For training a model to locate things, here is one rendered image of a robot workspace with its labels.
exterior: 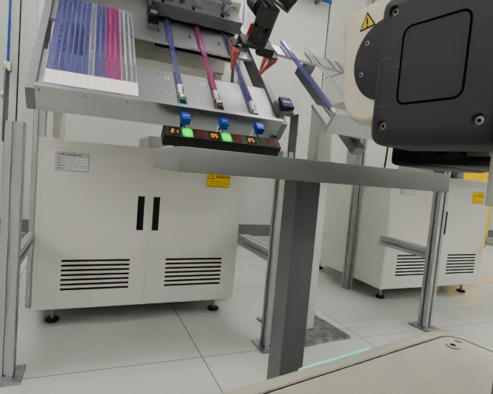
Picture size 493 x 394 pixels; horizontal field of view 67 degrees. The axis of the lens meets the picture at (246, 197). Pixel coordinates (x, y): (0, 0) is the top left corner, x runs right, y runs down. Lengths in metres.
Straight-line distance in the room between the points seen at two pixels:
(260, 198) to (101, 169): 2.16
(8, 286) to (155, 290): 0.52
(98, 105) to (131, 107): 0.08
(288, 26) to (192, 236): 2.54
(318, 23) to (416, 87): 3.41
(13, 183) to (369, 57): 0.84
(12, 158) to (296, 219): 0.69
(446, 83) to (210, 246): 1.19
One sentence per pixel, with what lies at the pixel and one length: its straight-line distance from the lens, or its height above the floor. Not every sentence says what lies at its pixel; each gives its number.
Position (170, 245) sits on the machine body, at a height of 0.27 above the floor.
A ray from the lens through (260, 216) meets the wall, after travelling 3.34.
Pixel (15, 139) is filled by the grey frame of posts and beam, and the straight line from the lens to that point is 1.06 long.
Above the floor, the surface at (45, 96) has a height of 0.71.
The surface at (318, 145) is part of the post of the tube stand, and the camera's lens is 1.35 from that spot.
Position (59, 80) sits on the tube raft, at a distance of 1.08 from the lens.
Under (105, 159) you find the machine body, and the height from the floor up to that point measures 0.57.
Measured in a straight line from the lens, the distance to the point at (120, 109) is 1.05.
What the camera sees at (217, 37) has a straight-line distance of 1.54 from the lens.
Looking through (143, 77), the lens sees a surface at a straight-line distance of 1.17.
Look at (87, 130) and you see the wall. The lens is 3.00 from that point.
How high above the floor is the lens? 0.57
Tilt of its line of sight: 4 degrees down
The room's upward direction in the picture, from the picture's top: 5 degrees clockwise
